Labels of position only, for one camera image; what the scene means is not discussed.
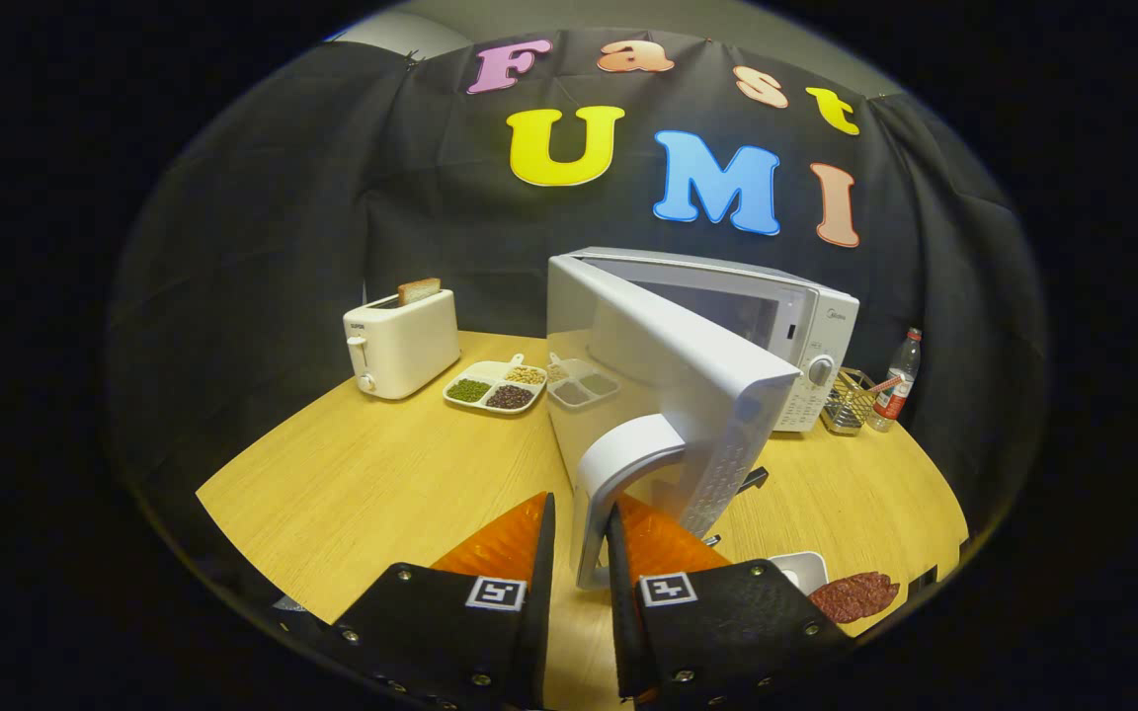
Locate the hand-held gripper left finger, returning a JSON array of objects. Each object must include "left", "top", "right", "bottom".
[{"left": 332, "top": 492, "right": 558, "bottom": 711}]

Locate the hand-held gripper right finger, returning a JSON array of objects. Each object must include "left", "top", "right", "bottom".
[{"left": 605, "top": 494, "right": 856, "bottom": 707}]

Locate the reddish brown meat slice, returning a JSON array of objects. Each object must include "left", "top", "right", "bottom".
[{"left": 808, "top": 571, "right": 901, "bottom": 625}]

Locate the white toaster oven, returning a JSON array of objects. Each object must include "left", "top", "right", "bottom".
[{"left": 544, "top": 247, "right": 861, "bottom": 592}]

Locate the cream pop-up toaster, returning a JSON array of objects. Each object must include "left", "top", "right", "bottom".
[{"left": 343, "top": 288, "right": 462, "bottom": 401}]

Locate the small white rectangular tray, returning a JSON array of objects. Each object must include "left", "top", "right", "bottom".
[{"left": 767, "top": 551, "right": 830, "bottom": 596}]

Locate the white divided dish of beans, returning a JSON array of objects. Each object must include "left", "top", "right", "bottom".
[{"left": 443, "top": 354, "right": 548, "bottom": 416}]

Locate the clear plastic bottle red label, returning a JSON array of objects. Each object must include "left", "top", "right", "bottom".
[{"left": 868, "top": 328, "right": 924, "bottom": 434}]

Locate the metal wire basket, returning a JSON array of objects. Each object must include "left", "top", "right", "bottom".
[{"left": 819, "top": 367, "right": 878, "bottom": 437}]

